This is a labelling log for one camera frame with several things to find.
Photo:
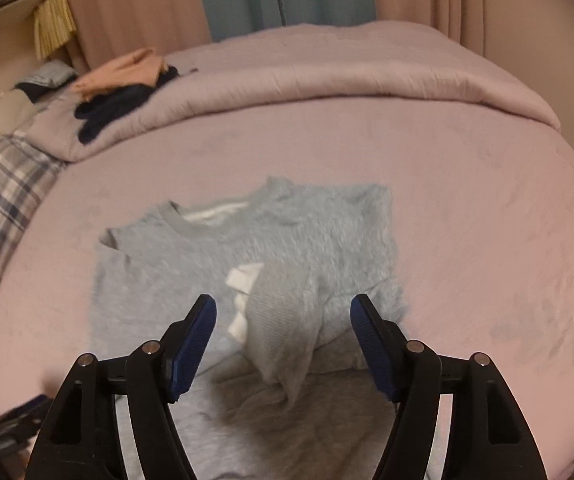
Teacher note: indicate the striped grey cloth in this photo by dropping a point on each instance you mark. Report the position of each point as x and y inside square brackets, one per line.
[47, 76]

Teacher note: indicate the plaid pillow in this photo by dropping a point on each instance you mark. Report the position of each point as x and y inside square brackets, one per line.
[2, 210]

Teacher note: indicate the grey printed sweatshirt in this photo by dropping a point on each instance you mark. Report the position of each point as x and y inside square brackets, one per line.
[317, 240]

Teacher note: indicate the beige tasseled shade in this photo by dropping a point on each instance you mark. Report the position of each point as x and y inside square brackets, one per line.
[54, 27]

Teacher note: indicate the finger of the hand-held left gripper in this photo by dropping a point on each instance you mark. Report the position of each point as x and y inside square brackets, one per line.
[29, 406]

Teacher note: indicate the folded navy garment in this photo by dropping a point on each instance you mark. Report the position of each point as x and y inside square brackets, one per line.
[112, 110]

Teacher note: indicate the pink comforter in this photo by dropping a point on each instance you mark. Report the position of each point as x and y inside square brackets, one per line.
[342, 70]

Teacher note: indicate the folded peach garment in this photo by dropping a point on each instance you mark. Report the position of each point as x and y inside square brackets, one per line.
[122, 72]

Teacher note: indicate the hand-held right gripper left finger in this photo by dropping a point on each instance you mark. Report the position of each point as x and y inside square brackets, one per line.
[192, 345]

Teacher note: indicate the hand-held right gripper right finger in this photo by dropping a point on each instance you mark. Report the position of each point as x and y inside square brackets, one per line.
[372, 345]

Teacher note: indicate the pink bed sheet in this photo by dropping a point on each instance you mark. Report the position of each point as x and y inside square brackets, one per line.
[467, 210]

